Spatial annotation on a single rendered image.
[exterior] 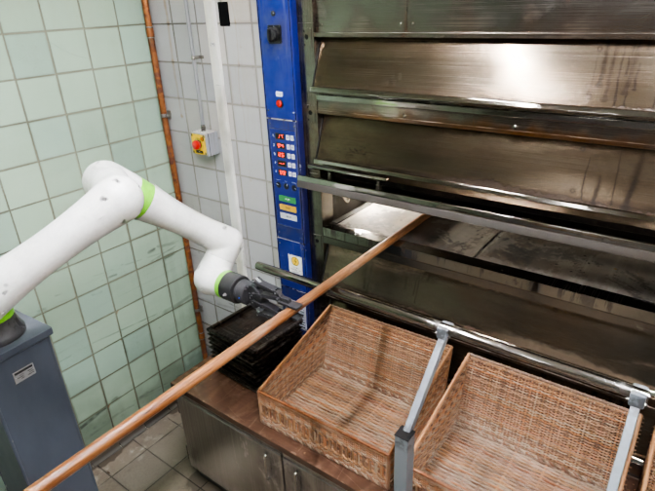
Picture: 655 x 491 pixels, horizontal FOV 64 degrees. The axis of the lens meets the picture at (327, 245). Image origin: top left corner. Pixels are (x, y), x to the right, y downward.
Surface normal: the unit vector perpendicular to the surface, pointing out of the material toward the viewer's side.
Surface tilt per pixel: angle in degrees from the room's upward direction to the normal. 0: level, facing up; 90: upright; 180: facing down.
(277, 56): 90
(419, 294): 70
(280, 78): 90
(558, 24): 90
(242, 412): 0
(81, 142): 90
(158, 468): 0
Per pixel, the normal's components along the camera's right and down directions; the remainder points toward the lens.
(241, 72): -0.59, 0.36
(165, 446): -0.04, -0.90
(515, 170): -0.57, 0.04
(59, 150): 0.80, 0.22
